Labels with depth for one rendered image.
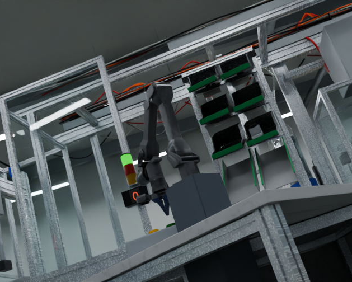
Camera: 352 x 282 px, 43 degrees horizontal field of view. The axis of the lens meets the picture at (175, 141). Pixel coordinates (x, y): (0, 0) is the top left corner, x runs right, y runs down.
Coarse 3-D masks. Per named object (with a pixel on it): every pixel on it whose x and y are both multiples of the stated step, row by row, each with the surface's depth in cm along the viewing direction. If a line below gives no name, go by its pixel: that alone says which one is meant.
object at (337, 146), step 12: (348, 84) 243; (336, 96) 243; (348, 96) 241; (324, 108) 254; (336, 108) 241; (348, 108) 239; (324, 120) 265; (348, 120) 237; (324, 132) 276; (336, 132) 246; (348, 132) 236; (336, 144) 257; (336, 156) 268; (348, 156) 241; (348, 168) 251; (348, 180) 261
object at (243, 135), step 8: (232, 128) 203; (240, 128) 193; (216, 136) 204; (224, 136) 204; (232, 136) 204; (240, 136) 203; (216, 144) 196; (224, 144) 205; (232, 144) 196; (240, 144) 176; (216, 152) 189; (224, 152) 178
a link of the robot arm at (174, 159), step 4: (172, 152) 151; (192, 152) 154; (168, 156) 151; (172, 156) 150; (176, 156) 149; (188, 156) 149; (192, 156) 150; (196, 156) 151; (168, 160) 153; (172, 160) 150; (176, 160) 149; (180, 160) 147; (184, 160) 149; (188, 160) 151; (192, 160) 155; (196, 160) 151; (172, 164) 151; (176, 164) 148; (180, 164) 149
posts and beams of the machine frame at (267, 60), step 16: (304, 0) 256; (320, 0) 257; (256, 16) 260; (272, 16) 257; (224, 32) 262; (240, 32) 262; (176, 48) 265; (192, 48) 263; (208, 48) 268; (288, 48) 305; (304, 48) 302; (144, 64) 267; (160, 64) 268; (272, 64) 304; (320, 64) 296; (112, 80) 268; (288, 80) 301; (176, 96) 312; (128, 112) 316
